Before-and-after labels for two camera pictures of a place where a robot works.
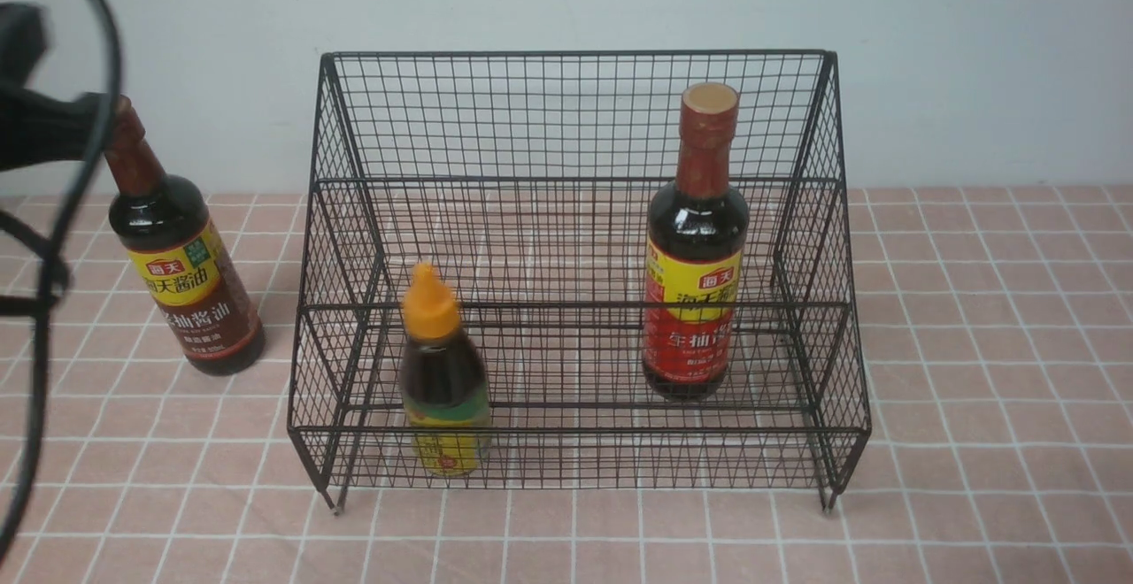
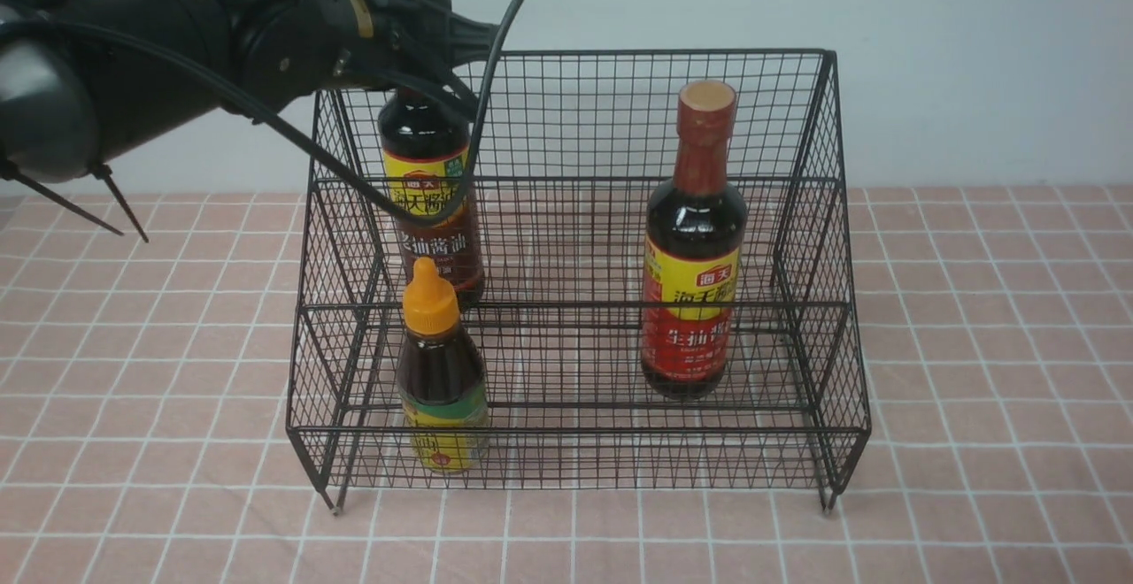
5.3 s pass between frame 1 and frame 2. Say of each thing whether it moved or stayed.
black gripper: moved
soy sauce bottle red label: stayed
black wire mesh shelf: stayed
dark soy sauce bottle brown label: moved
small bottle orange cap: stayed
